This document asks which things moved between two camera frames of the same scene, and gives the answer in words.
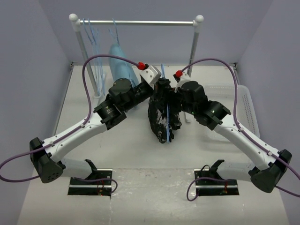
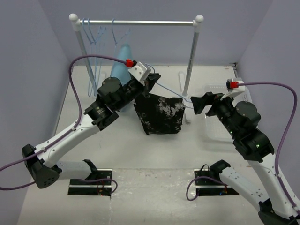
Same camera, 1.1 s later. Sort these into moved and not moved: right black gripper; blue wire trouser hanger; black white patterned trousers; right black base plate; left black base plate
Moved: black white patterned trousers; blue wire trouser hanger; right black gripper
Not moved: right black base plate; left black base plate
